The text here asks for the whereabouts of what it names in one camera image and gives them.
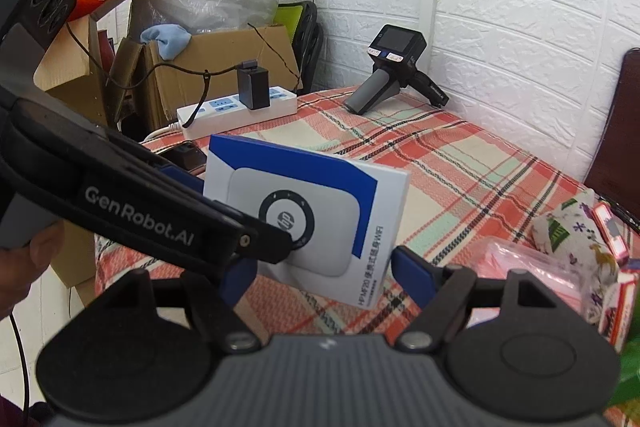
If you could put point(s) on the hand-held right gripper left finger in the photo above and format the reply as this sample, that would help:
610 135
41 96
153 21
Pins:
239 282

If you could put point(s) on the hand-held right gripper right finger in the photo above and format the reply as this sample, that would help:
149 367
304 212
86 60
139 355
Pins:
411 272

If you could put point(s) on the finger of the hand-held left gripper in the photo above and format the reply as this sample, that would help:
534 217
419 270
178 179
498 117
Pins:
182 179
150 217

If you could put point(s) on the white and blue device box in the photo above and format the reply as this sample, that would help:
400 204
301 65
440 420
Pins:
325 207

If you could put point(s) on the playing card box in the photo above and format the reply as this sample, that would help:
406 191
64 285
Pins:
611 232
622 302

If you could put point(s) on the person's left hand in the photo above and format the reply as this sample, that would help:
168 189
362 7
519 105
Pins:
27 274

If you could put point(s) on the black phone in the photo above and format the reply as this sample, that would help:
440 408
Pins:
182 155

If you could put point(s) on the tall cardboard box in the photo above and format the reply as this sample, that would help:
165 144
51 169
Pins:
75 67

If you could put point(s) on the pink plastic packet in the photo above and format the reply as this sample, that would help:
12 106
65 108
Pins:
520 259

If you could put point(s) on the black charger adapter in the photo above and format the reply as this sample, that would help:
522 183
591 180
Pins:
254 88

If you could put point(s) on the plaid blanket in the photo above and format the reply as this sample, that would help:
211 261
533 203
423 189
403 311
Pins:
450 157

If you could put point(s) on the white power strip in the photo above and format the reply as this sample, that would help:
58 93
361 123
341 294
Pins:
280 104

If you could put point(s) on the open cardboard box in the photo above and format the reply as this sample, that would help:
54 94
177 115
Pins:
220 52

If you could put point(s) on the light blue cloth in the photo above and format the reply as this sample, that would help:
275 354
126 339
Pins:
167 38

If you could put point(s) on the floral fabric pouch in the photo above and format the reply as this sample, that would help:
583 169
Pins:
575 232

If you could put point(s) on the black chair green cushion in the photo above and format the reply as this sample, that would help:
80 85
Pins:
300 37

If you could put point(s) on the green box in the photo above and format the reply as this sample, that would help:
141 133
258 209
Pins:
629 377

